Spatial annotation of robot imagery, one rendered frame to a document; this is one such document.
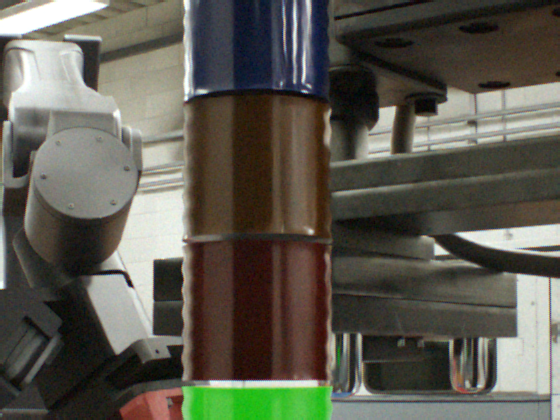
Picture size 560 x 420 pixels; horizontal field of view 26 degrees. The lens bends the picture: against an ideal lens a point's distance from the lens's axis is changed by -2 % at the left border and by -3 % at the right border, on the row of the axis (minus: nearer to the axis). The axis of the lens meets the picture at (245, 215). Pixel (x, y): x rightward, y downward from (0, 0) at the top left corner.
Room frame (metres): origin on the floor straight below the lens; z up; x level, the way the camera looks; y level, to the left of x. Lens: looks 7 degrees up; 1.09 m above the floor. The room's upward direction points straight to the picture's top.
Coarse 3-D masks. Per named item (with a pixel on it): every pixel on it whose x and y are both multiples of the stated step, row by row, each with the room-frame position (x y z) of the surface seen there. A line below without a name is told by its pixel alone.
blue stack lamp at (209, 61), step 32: (192, 0) 0.30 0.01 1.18; (224, 0) 0.29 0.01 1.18; (256, 0) 0.29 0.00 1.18; (288, 0) 0.29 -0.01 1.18; (320, 0) 0.30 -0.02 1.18; (192, 32) 0.30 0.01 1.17; (224, 32) 0.29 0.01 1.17; (256, 32) 0.29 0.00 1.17; (288, 32) 0.29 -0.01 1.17; (320, 32) 0.30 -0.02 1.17; (192, 64) 0.30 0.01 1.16; (224, 64) 0.29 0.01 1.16; (256, 64) 0.29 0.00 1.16; (288, 64) 0.29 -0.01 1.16; (320, 64) 0.30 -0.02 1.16; (192, 96) 0.30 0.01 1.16; (288, 96) 0.30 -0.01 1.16; (320, 96) 0.30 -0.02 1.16
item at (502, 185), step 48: (336, 96) 0.57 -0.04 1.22; (336, 144) 0.58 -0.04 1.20; (480, 144) 0.50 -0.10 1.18; (528, 144) 0.49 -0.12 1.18; (336, 192) 0.55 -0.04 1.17; (384, 192) 0.53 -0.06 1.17; (432, 192) 0.51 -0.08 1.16; (480, 192) 0.50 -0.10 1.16; (528, 192) 0.49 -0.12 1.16; (336, 240) 0.55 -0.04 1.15; (384, 240) 0.58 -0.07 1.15; (432, 240) 0.61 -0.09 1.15; (336, 288) 0.51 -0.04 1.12; (384, 288) 0.54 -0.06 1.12; (432, 288) 0.57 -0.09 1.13; (480, 288) 0.61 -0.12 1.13; (336, 336) 0.53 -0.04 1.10; (384, 336) 0.58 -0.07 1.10; (432, 336) 0.59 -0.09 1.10; (480, 336) 0.61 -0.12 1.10; (336, 384) 0.53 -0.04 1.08; (480, 384) 0.63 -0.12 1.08
